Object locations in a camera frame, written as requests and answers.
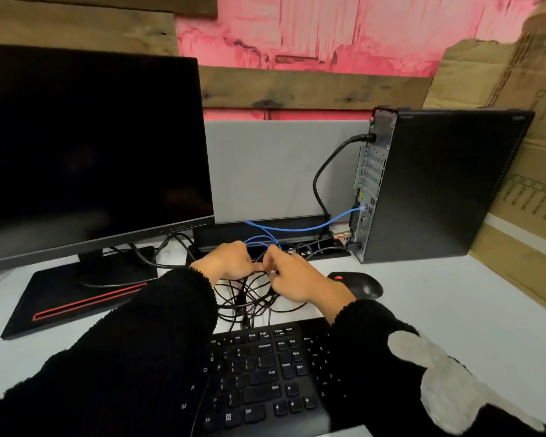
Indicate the person's left hand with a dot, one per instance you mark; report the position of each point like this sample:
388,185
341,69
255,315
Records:
227,261

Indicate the person's right hand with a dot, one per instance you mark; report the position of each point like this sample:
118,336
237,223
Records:
300,279

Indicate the black desktop tower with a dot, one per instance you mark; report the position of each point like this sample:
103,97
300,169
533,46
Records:
437,186

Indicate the person's left forearm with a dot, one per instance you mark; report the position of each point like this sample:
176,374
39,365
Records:
118,359

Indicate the person's right forearm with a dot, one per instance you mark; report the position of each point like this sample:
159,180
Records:
391,382

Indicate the black mouse with red wheel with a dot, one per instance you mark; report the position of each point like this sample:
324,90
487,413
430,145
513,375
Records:
364,286

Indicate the white desk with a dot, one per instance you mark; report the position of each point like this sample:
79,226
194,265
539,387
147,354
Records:
437,304

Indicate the black computer monitor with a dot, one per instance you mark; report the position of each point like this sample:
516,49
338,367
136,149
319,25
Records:
86,150

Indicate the black keyboard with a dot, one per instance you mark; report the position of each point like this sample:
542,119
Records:
264,382

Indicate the long weathered wooden plank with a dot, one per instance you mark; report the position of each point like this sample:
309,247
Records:
309,86

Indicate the narrow brown cardboard panel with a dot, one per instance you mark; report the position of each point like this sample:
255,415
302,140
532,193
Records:
518,268

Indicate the plain brown cardboard sheet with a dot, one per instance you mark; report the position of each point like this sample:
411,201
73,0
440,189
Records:
468,72

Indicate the printed brown cardboard box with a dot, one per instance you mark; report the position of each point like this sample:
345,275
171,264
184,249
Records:
537,154

